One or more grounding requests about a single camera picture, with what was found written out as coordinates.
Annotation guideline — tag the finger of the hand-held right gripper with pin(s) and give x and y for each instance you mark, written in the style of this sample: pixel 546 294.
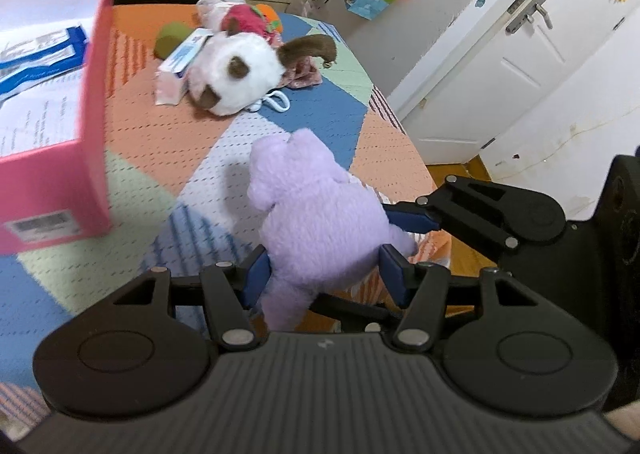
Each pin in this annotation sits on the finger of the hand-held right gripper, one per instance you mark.
pixel 410 219
pixel 350 309

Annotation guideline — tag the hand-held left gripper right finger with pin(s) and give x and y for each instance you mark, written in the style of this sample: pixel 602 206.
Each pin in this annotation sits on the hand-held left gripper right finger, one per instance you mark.
pixel 392 274

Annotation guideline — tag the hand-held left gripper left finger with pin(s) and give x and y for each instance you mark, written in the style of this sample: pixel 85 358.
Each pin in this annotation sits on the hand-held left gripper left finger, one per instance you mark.
pixel 255 279

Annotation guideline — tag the purple plush toy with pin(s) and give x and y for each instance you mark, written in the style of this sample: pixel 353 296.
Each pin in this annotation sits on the purple plush toy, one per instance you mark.
pixel 320 224

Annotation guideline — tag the pink cardboard box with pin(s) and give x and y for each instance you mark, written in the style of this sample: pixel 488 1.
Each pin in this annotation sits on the pink cardboard box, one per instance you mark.
pixel 92 134

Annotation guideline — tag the patchwork blanket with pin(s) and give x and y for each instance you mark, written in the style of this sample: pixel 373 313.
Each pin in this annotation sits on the patchwork blanket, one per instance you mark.
pixel 150 144

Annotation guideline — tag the floral cloth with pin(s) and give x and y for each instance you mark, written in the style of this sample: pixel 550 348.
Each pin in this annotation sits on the floral cloth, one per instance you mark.
pixel 300 77

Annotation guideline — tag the white door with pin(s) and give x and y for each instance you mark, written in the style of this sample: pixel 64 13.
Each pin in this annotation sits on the white door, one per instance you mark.
pixel 550 84

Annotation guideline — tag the white brown-eared plush toy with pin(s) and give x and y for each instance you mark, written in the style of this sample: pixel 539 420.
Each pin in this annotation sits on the white brown-eared plush toy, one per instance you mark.
pixel 260 79

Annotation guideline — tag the pink packet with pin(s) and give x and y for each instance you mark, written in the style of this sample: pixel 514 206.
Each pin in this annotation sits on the pink packet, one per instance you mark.
pixel 167 89

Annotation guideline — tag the white blue tissue packet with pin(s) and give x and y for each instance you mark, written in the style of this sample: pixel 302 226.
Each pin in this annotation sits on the white blue tissue packet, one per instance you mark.
pixel 182 57

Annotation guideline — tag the green makeup sponge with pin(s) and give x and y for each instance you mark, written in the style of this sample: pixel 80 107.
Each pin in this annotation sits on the green makeup sponge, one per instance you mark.
pixel 170 39

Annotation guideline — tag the white printed paper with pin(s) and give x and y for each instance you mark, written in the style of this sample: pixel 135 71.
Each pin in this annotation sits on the white printed paper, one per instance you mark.
pixel 35 124

